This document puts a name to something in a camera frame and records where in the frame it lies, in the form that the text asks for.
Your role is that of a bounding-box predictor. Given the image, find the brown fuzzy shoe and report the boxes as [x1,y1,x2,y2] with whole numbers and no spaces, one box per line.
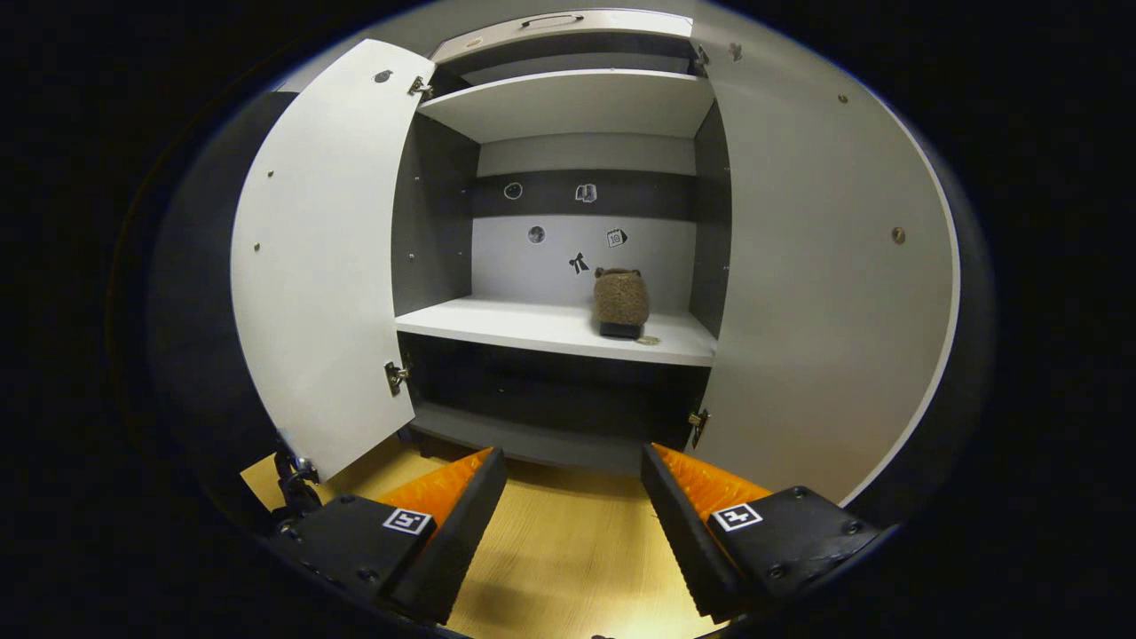
[593,266,651,340]

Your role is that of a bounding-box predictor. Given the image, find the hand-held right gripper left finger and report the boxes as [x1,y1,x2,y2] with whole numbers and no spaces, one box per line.
[266,446,509,627]

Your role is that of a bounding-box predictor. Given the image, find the white cabinet door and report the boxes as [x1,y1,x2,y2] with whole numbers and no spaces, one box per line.
[229,37,438,483]
[688,18,962,507]

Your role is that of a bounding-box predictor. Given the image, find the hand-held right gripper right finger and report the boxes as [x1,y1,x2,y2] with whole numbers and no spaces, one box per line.
[641,442,888,622]

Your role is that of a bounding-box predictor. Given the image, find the white shoe cabinet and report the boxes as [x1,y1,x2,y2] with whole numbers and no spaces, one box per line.
[229,7,962,507]

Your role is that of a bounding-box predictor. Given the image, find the white cabinet drawer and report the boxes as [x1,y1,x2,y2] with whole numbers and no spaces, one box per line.
[430,9,695,65]

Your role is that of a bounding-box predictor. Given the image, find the white cabinet shelf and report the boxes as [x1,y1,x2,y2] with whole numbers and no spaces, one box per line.
[395,296,718,367]
[417,69,716,145]

